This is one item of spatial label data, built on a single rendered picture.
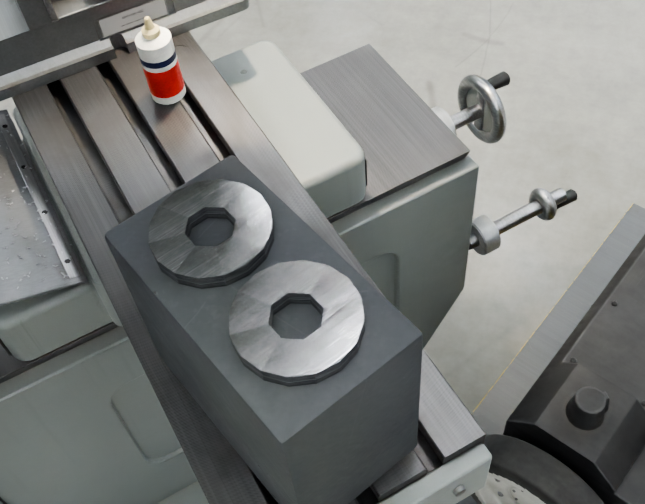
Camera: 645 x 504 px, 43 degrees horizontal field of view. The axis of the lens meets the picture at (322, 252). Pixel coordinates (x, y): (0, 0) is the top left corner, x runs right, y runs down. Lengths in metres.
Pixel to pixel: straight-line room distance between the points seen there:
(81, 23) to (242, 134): 0.24
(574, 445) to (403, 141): 0.47
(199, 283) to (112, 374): 0.56
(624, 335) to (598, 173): 1.01
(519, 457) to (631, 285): 0.31
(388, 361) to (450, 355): 1.25
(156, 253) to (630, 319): 0.75
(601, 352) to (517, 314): 0.73
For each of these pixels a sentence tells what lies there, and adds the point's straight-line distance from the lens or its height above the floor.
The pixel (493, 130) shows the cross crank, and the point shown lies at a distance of 1.35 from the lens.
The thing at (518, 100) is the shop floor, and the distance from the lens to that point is 2.29.
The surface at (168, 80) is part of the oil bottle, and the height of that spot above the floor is 0.94.
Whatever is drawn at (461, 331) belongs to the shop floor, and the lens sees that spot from 1.82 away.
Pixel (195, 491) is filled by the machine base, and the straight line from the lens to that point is 1.49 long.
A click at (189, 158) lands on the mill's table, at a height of 0.90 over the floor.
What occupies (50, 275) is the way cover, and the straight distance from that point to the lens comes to 0.96.
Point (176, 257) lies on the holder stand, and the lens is 0.59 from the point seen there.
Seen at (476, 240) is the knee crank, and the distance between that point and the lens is 1.35.
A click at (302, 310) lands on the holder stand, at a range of 0.56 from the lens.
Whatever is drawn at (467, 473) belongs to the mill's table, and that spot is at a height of 0.89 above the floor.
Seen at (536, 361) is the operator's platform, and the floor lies 0.40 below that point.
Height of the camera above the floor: 1.57
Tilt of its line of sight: 54 degrees down
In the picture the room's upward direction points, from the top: 7 degrees counter-clockwise
